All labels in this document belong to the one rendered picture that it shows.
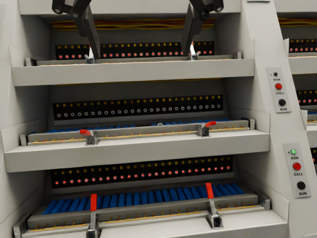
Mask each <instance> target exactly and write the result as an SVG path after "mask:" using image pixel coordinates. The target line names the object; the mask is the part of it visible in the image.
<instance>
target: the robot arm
mask: <svg viewBox="0 0 317 238"><path fill-rule="evenodd" d="M91 1H92V0H52V10H53V12H55V13H56V14H62V13H67V14H69V15H71V16H72V17H73V19H74V22H75V25H76V27H77V30H78V32H79V35H80V36H81V37H88V41H89V44H90V47H91V50H92V53H93V56H94V59H95V60H99V59H100V42H99V38H98V34H97V31H96V27H95V23H94V20H93V16H92V11H91V8H90V2H91ZM189 1H190V3H189V6H188V10H187V15H186V20H185V24H184V30H183V35H182V39H181V47H182V52H183V57H188V55H189V51H190V48H191V44H192V40H193V36H194V34H199V33H200V32H201V28H202V26H203V22H204V21H207V20H208V19H209V12H212V11H215V12H220V11H222V10H223V8H224V2H223V0H189Z"/></svg>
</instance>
